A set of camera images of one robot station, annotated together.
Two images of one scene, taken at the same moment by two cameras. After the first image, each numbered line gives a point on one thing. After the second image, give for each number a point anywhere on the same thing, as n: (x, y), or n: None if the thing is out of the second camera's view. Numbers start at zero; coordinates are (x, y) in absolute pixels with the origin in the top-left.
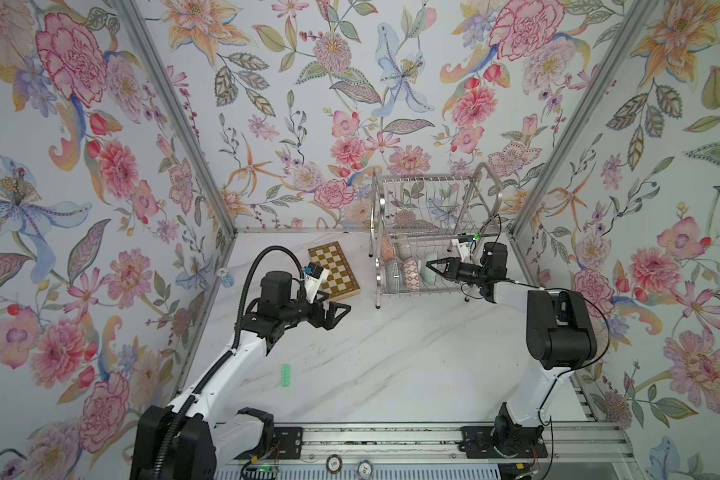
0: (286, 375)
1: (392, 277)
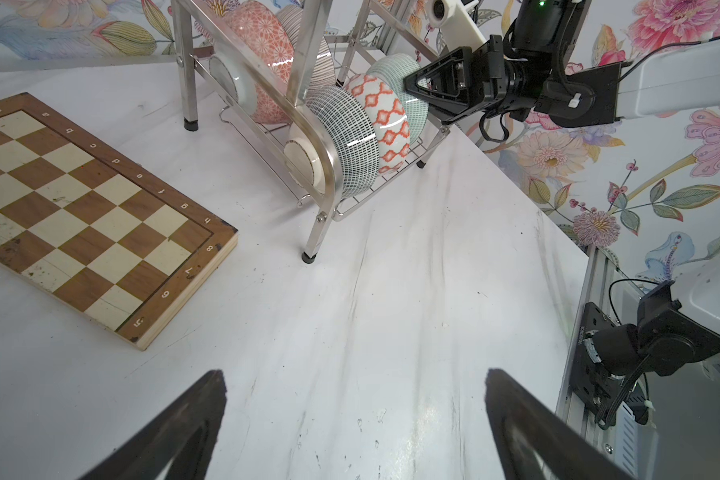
0: None
1: (353, 137)
